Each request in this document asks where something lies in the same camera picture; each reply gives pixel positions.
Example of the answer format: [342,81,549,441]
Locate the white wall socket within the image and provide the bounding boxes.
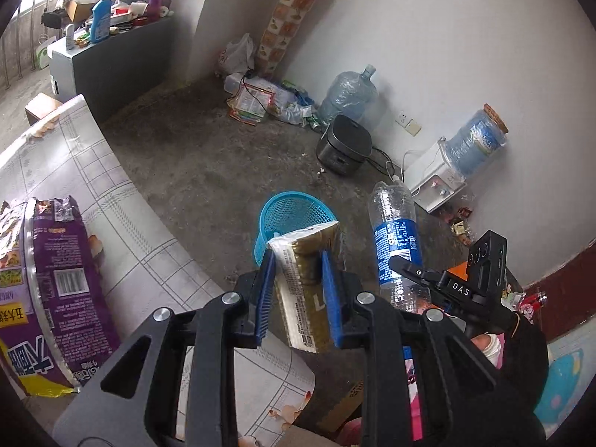
[396,111,422,138]

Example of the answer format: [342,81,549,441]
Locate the printed blue blanket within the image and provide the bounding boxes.
[535,335,585,431]

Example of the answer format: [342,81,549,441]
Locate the closed cardboard box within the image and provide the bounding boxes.
[24,92,63,126]

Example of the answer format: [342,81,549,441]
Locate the white plastic bag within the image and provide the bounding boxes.
[219,32,256,75]

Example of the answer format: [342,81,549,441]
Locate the white water dispenser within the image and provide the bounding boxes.
[403,139,469,214]

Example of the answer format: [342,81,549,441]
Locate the metal window railing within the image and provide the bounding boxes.
[0,0,63,90]

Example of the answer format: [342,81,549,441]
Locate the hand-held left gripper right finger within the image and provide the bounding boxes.
[319,249,546,447]

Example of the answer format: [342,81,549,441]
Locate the blue labelled water jug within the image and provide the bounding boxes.
[441,104,509,178]

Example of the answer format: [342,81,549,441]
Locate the open cardboard box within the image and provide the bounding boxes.
[63,0,96,24]

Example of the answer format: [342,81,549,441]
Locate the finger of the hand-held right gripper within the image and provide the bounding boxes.
[389,255,448,292]

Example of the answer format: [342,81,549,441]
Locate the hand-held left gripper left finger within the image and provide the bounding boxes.
[52,247,280,447]

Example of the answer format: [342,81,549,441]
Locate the person's right forearm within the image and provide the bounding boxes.
[468,308,550,438]

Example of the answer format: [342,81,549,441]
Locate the pile of floor litter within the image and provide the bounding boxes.
[223,72,327,130]

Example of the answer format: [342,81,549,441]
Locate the purple snack bag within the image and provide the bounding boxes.
[0,196,123,399]

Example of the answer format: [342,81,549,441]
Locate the white and green paper bag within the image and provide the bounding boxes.
[34,35,55,72]

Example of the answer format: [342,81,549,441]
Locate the patterned rolled mat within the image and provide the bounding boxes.
[255,0,327,75]

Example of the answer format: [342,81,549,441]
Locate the blue mesh plastic basket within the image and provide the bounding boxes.
[254,191,339,268]

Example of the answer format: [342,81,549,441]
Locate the black rice cooker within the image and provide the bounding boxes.
[316,114,373,177]

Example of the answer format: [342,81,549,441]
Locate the floral tablecloth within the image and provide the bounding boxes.
[0,94,317,447]

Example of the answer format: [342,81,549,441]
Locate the scattered snack wrappers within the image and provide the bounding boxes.
[440,205,476,244]

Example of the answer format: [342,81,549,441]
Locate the black power cord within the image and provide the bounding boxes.
[368,146,402,182]

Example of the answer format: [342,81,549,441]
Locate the blue detergent bottle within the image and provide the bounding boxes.
[89,0,118,42]

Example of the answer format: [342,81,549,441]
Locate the grey cabinet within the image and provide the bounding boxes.
[49,14,180,122]

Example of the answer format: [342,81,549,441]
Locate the empty blue water jug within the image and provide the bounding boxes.
[318,64,379,126]

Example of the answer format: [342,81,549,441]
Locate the flat brown cardboard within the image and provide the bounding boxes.
[321,379,365,435]

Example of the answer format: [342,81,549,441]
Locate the clear plastic bottle blue label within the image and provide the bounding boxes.
[368,181,434,315]

